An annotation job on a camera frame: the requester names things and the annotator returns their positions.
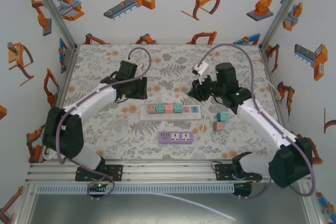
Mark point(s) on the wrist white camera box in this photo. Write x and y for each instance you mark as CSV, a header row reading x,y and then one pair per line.
x,y
200,70
140,64

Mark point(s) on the small circuit board green light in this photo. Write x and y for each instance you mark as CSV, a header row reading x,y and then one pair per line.
x,y
97,186

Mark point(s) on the aluminium frame rail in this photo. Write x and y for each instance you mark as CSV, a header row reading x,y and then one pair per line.
x,y
170,174

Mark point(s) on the aluminium side rail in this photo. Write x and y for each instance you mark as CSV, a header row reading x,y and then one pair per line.
x,y
269,69
64,79

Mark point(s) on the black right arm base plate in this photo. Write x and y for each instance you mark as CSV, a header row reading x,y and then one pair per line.
x,y
223,172

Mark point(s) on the white six-socket power strip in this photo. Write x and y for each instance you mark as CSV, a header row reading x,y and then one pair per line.
x,y
170,117

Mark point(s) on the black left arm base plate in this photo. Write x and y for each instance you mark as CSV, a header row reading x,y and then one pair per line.
x,y
115,172

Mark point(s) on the thin white tube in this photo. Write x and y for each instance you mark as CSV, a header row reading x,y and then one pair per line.
x,y
221,214

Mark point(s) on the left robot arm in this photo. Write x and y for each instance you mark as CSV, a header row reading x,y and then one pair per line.
x,y
71,140

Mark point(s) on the floral patterned table mat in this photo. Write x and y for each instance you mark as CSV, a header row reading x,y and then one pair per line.
x,y
168,82

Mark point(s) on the aluminium frame post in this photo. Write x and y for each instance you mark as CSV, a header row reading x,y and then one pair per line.
x,y
53,9
284,9

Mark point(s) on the purple power strip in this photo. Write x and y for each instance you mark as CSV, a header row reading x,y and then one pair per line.
x,y
176,137

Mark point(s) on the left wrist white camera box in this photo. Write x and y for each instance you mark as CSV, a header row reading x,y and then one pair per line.
x,y
140,64

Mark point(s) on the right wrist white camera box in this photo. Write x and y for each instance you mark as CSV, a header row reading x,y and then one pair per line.
x,y
200,70

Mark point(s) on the small black connector box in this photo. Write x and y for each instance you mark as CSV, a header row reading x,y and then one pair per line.
x,y
242,190

